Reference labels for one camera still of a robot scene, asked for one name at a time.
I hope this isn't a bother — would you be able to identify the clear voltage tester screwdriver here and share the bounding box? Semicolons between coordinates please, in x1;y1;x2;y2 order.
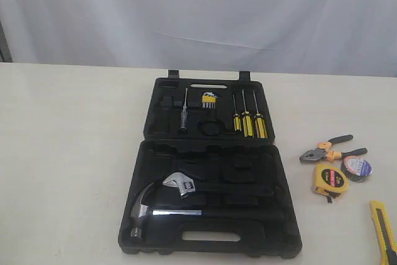
179;88;188;131

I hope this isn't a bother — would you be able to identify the hex key set yellow holder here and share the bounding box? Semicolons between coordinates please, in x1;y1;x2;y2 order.
202;92;217;109

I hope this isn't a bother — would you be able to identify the small yellow black screwdriver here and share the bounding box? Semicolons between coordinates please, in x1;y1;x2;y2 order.
232;94;242;132

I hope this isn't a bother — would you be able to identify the combination pliers orange black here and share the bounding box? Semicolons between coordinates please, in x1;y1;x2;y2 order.
299;135;368;163

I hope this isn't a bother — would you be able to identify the black plastic tool case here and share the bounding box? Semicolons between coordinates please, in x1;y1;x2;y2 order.
118;71;302;259

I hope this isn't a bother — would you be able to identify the black electrical tape roll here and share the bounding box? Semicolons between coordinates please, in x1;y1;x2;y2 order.
341;156;372;182

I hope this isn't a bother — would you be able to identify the middle yellow black screwdriver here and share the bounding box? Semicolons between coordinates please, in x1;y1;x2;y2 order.
241;90;254;137

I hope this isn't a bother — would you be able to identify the yellow utility knife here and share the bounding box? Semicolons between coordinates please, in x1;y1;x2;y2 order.
370;200;396;265

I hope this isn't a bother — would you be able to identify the white backdrop curtain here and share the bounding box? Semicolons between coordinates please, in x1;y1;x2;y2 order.
1;0;396;77

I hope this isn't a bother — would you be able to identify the right yellow black screwdriver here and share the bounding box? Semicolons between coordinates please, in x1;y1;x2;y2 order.
252;91;267;139

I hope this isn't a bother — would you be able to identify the yellow tape measure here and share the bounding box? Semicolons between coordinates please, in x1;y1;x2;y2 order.
312;164;349;204

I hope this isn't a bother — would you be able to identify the claw hammer black handle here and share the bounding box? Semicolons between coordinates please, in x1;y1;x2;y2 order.
130;182;285;240

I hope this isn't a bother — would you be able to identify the adjustable wrench black handle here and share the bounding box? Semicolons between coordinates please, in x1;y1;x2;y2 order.
162;172;274;197

